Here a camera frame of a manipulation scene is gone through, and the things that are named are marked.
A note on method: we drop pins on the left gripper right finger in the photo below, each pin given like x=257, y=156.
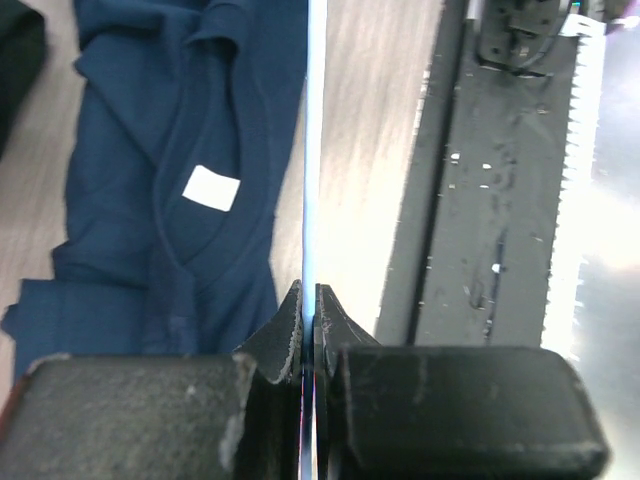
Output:
x=449, y=412

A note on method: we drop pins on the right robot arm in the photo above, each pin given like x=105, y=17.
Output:
x=522, y=38

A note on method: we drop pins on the navy blue t shirt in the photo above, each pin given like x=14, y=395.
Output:
x=183, y=139

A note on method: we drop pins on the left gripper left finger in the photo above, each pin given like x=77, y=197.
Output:
x=230, y=416

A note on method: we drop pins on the black printed hanging shirt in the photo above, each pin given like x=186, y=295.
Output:
x=23, y=53

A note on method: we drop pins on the blue wire hanger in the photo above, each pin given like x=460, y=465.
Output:
x=314, y=109

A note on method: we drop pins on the white slotted cable duct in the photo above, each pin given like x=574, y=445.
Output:
x=571, y=220

